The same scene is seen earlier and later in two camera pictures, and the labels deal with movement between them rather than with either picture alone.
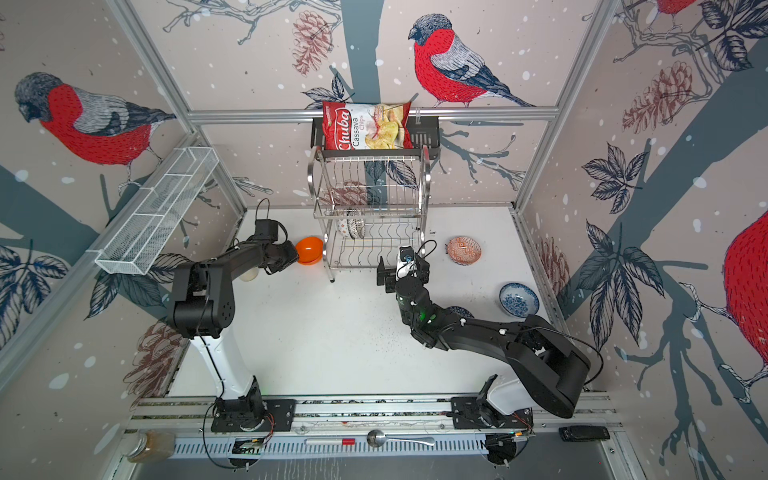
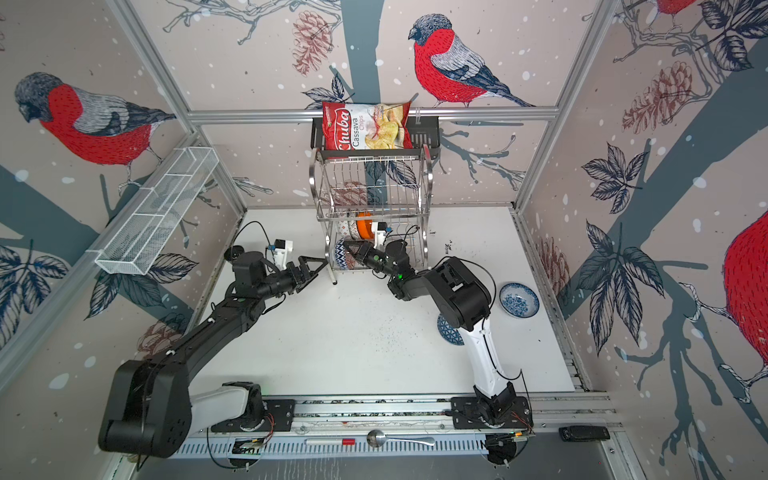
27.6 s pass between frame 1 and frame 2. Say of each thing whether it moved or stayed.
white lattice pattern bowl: stayed
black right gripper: moved
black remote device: stayed
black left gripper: moved
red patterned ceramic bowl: moved
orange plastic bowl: moved
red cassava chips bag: stayed
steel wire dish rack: stayed
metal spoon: stayed
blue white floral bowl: stayed
